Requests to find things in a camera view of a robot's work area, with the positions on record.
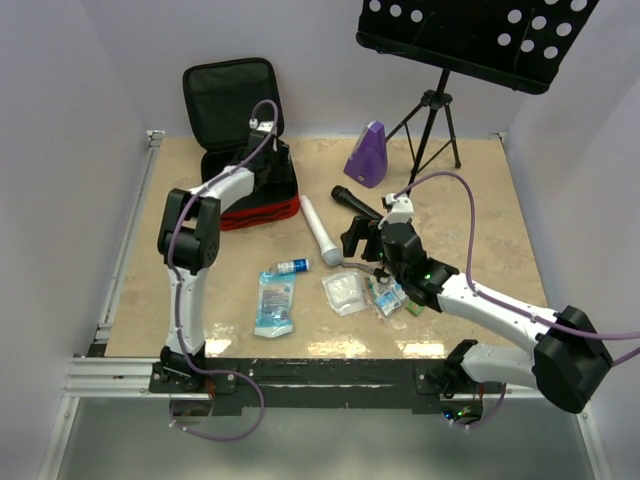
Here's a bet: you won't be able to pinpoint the white gauze packet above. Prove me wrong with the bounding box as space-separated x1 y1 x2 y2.
322 270 367 316

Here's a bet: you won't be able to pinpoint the red black medicine case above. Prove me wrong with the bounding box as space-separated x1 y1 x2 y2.
182 57 300 231

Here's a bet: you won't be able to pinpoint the green small box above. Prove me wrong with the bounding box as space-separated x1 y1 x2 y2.
405 301 424 317

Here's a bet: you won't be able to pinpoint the small blue label bottle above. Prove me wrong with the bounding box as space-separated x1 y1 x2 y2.
269 258 311 275

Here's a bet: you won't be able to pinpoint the blue pouch packet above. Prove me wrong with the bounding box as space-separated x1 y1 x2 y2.
254 272 296 339

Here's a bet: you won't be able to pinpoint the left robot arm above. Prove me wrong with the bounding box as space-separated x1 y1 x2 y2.
153 122 300 392

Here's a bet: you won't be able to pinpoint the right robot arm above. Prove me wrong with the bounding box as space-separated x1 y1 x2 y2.
340 216 613 413

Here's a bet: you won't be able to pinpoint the black microphone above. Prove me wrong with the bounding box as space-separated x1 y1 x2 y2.
331 185 382 220

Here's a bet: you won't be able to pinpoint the bandage packets pile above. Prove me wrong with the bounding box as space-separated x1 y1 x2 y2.
364 276 407 321

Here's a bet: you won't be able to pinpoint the purple metronome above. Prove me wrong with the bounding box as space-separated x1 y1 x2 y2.
343 120 388 189

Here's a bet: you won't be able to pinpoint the black music stand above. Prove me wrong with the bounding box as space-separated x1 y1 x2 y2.
356 0 597 175

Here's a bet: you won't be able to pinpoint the black handled scissors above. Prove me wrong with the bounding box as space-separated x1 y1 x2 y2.
340 261 389 279

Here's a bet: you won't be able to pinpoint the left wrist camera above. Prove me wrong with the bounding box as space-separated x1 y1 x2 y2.
249 118 277 135

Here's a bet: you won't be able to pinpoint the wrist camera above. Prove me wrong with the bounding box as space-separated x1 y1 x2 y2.
378 194 414 230
249 118 277 135

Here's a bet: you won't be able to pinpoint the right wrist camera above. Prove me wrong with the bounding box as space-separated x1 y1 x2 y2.
378 194 414 230

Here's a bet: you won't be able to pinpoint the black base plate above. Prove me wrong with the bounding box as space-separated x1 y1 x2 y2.
149 358 479 416

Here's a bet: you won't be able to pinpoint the aluminium frame rail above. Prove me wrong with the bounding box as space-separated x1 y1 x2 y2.
37 130 166 480

